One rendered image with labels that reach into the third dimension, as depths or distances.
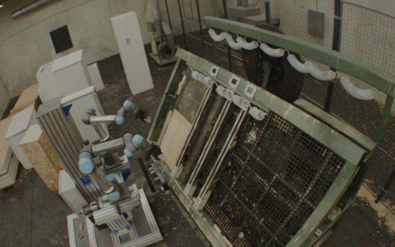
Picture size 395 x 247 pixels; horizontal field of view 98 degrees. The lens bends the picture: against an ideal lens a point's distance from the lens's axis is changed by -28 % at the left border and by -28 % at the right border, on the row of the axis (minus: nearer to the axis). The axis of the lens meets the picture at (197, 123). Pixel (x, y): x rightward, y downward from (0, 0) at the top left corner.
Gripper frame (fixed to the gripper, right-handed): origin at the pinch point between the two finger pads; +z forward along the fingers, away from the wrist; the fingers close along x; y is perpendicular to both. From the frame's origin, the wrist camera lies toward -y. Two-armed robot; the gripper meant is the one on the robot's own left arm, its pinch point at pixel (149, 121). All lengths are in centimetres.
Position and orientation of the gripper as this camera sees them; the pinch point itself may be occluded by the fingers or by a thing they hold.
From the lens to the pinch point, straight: 252.4
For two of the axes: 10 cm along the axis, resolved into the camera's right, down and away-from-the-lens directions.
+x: 1.4, -8.4, 5.3
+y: 8.0, -2.2, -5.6
